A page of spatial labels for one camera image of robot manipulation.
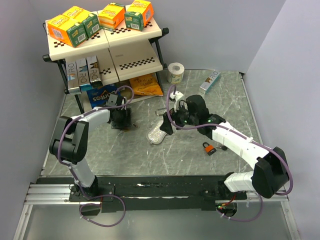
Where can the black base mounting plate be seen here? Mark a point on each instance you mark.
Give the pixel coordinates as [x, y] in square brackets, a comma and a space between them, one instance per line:
[164, 192]

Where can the toilet paper roll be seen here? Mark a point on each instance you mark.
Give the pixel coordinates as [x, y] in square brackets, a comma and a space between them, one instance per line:
[175, 73]

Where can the orange sponge box open window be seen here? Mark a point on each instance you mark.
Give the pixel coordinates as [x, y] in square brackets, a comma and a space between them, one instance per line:
[112, 15]

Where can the blue Doritos chip bag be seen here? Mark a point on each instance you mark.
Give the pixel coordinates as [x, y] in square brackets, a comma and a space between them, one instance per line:
[100, 95]

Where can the blue RO box middle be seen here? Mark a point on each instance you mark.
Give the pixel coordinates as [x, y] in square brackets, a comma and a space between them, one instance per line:
[83, 75]

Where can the silver glitter sponge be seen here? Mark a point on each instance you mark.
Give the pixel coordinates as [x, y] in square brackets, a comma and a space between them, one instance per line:
[155, 136]

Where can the brown chip bag middle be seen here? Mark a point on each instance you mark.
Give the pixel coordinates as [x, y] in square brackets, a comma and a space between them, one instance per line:
[124, 91]

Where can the orange sponge box front left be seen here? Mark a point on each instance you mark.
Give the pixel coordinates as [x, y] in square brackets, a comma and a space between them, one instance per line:
[67, 30]

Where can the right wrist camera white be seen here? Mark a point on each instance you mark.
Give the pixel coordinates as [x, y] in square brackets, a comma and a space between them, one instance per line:
[176, 97]

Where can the teal RO box on table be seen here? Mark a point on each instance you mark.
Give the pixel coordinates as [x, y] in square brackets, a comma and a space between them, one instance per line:
[209, 81]

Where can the orange green sponge box right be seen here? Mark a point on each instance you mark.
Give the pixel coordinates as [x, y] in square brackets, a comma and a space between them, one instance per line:
[138, 14]

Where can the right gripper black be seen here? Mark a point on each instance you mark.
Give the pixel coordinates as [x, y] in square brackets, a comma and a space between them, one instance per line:
[166, 126]

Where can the dark RO box right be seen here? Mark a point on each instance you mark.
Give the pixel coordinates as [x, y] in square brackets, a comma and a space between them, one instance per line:
[94, 71]

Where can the white two-tier shelf rack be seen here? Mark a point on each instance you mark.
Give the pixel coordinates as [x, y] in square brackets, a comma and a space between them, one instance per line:
[122, 53]

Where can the silver RO box left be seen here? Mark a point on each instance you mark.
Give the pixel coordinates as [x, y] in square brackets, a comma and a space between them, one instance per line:
[72, 78]

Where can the large brass padlock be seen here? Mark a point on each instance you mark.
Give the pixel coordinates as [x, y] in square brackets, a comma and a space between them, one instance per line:
[160, 111]

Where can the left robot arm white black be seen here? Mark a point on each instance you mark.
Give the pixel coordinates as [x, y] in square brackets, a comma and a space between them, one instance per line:
[69, 142]

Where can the yellow green sponge box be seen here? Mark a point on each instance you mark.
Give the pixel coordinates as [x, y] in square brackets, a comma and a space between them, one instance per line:
[88, 19]

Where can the yellow honey dijon chip bag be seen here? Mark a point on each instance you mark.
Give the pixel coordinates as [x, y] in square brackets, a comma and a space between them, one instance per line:
[146, 85]

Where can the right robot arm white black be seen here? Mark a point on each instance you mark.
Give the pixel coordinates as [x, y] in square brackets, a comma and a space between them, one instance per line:
[270, 170]

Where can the orange black padlock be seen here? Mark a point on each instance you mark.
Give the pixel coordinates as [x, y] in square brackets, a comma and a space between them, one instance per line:
[209, 149]

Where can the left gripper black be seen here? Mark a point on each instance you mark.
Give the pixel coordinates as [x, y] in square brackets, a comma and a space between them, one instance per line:
[127, 122]

